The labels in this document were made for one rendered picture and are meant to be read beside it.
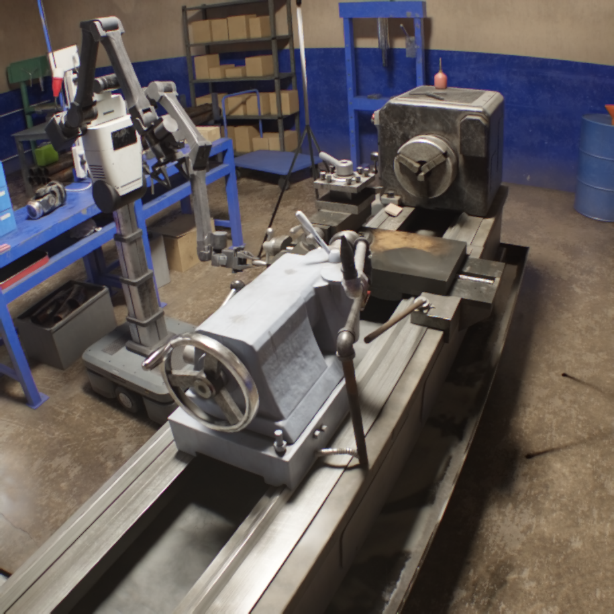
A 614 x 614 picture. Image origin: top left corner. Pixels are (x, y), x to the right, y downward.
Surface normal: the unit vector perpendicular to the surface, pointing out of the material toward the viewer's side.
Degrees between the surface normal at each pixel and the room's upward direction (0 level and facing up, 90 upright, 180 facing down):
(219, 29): 90
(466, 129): 90
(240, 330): 0
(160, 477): 0
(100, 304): 90
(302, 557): 0
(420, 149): 90
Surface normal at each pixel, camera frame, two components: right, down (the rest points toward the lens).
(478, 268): -0.07, -0.88
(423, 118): -0.46, 0.45
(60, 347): 0.91, 0.15
